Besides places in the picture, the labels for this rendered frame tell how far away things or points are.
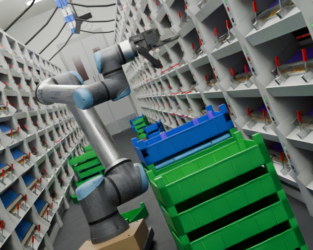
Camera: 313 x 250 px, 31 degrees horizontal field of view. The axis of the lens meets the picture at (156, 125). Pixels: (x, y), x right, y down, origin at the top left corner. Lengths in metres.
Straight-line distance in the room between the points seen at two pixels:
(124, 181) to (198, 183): 1.22
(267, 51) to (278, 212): 0.76
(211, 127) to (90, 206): 1.00
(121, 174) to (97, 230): 0.28
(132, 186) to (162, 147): 0.94
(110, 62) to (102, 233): 0.78
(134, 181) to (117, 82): 0.54
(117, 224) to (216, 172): 1.22
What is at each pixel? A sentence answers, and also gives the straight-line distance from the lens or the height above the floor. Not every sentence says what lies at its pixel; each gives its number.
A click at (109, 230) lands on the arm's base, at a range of 2.60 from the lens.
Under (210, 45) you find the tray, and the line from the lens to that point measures 2.77.
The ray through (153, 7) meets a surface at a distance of 4.18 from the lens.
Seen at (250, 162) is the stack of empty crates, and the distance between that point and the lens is 1.49.
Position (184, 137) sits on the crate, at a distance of 1.75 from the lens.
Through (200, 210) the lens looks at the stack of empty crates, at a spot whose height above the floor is 0.36.
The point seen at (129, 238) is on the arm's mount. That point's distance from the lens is 2.47.
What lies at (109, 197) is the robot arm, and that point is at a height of 0.30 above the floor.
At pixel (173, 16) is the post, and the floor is 1.02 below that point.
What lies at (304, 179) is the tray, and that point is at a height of 0.16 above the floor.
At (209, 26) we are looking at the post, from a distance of 2.78.
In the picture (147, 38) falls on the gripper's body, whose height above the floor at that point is 0.88.
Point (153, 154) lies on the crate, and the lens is 1.74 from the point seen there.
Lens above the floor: 0.71
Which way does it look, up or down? 4 degrees down
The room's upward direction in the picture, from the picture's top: 23 degrees counter-clockwise
